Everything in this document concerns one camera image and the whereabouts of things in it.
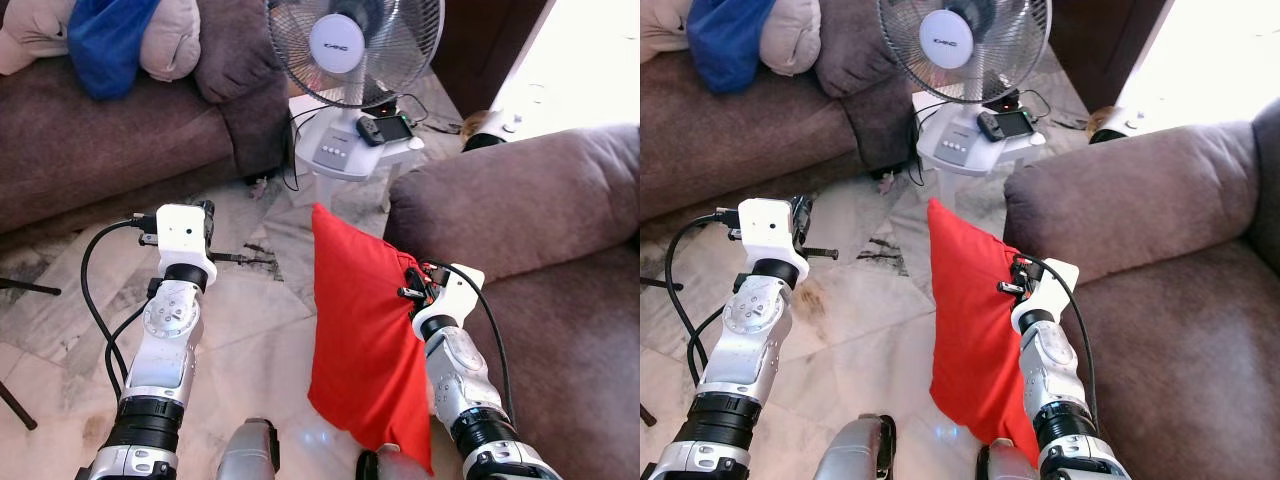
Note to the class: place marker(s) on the silver left robot leg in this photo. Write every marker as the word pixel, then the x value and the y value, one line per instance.
pixel 850 455
pixel 248 455

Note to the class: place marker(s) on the black tripod stand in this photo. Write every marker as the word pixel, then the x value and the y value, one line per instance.
pixel 30 286

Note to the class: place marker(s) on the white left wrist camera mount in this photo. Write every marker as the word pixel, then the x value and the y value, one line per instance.
pixel 180 235
pixel 765 228

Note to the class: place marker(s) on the dark brown wooden door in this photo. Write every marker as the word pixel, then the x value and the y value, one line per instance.
pixel 1100 50
pixel 480 50

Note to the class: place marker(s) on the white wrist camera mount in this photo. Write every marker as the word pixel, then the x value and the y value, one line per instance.
pixel 455 290
pixel 1050 290
pixel 765 228
pixel 180 235

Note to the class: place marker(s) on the beige pillow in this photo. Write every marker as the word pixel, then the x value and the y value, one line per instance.
pixel 35 35
pixel 660 25
pixel 170 45
pixel 795 40

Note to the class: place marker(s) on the red pillow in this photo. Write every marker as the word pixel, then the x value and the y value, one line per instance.
pixel 975 330
pixel 360 330

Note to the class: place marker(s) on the long brown fabric sofa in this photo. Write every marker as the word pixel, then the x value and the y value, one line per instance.
pixel 100 140
pixel 740 140

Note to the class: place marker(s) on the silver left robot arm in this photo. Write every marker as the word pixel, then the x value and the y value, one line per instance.
pixel 740 350
pixel 165 350

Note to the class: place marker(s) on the blue cloth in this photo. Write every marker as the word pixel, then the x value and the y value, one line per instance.
pixel 730 45
pixel 110 45

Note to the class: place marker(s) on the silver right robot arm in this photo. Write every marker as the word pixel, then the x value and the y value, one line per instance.
pixel 1055 380
pixel 460 380

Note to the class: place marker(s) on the black handheld device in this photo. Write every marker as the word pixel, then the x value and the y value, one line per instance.
pixel 1010 123
pixel 390 128

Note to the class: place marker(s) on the small pink floor item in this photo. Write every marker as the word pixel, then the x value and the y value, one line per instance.
pixel 887 181
pixel 260 186

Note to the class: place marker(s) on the white table fan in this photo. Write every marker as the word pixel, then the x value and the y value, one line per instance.
pixel 945 40
pixel 337 40

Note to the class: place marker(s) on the silver right robot leg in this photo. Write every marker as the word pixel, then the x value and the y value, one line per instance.
pixel 1005 465
pixel 395 468

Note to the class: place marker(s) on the silver robot leg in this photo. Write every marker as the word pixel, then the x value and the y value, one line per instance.
pixel 248 455
pixel 1005 465
pixel 395 468
pixel 850 455

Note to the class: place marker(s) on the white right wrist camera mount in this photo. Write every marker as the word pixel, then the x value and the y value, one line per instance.
pixel 455 290
pixel 1050 290

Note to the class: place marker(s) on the small white table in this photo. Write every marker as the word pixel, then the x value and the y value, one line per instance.
pixel 947 190
pixel 330 190

